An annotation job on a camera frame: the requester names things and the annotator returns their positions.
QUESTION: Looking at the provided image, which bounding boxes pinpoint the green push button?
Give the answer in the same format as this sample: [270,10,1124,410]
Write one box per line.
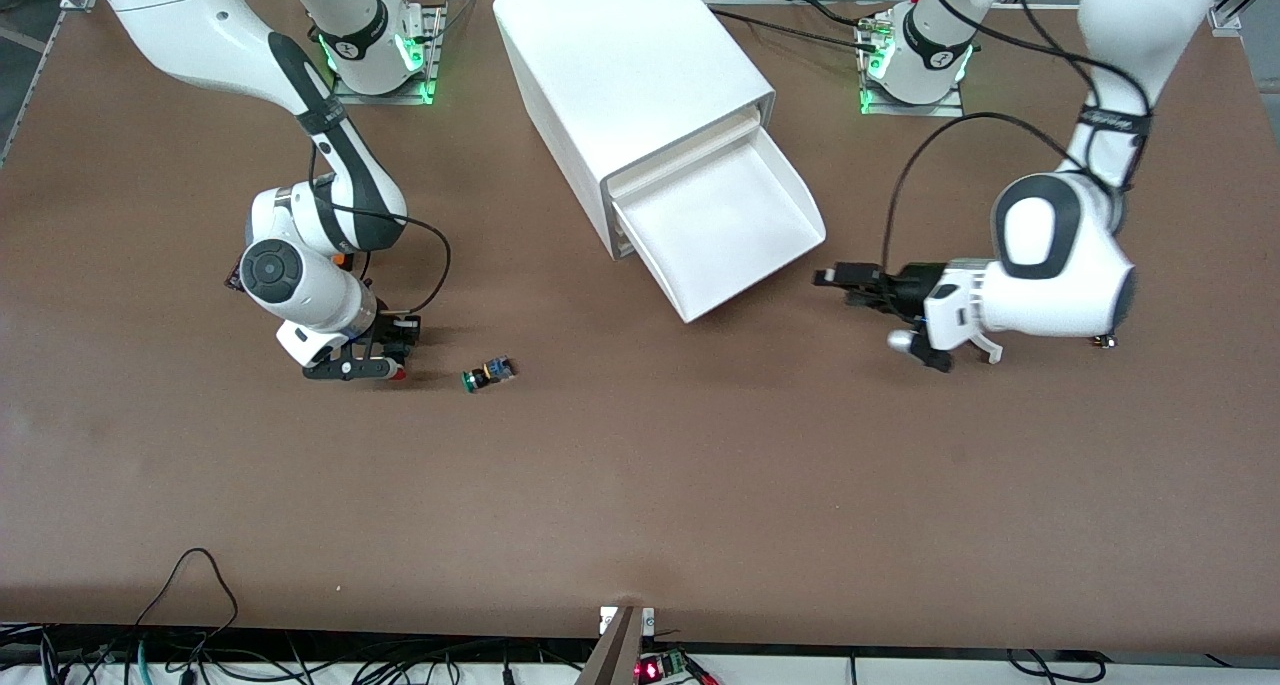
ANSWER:
[461,355,517,394]

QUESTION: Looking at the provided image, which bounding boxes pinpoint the white drawer cabinet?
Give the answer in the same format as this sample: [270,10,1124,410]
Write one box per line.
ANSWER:
[492,0,776,261]

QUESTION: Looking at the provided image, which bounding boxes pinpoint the circuit board with red light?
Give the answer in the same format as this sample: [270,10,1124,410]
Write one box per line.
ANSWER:
[636,650,691,684]

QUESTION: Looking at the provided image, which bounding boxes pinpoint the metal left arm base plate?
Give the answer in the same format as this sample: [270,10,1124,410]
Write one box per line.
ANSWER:
[858,10,966,118]

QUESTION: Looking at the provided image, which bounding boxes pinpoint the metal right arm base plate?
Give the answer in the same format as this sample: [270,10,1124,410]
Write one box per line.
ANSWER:
[330,0,446,106]

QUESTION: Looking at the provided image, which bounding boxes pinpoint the black cable to arm base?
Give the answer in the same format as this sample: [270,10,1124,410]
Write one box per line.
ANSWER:
[708,5,886,46]

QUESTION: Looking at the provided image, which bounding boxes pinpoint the black looped cable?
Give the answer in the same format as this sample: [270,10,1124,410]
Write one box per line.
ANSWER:
[133,548,241,631]

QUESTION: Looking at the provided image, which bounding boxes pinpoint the tangled black cable bundle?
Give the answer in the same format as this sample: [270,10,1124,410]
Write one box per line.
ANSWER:
[0,623,601,685]

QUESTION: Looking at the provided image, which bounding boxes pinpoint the wooden camera post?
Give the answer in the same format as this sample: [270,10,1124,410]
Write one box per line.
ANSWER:
[575,605,656,685]

